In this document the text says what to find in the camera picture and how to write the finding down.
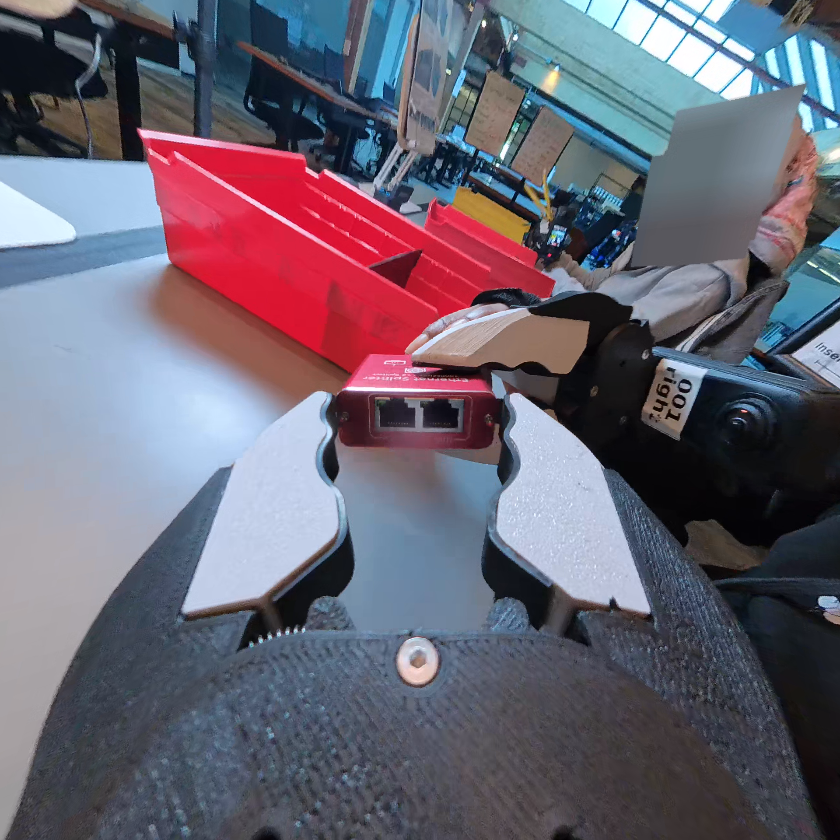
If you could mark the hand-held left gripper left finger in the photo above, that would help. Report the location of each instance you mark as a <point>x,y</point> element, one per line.
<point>269,518</point>

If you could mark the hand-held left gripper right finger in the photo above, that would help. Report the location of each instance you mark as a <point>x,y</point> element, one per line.
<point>564,518</point>

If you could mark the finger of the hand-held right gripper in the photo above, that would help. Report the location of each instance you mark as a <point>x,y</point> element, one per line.
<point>512,344</point>
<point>459,318</point>

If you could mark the red ethernet splitter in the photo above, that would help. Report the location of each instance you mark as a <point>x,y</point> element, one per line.
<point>394,377</point>

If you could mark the red plastic bin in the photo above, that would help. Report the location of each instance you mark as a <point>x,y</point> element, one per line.
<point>485,253</point>
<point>262,262</point>

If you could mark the black bin divider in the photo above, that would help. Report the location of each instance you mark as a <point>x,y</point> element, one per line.
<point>400,269</point>

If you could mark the yellow plastic bin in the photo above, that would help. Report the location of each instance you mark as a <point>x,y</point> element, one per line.
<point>489,213</point>

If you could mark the black framed sign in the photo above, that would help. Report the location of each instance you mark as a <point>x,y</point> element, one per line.
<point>823,358</point>

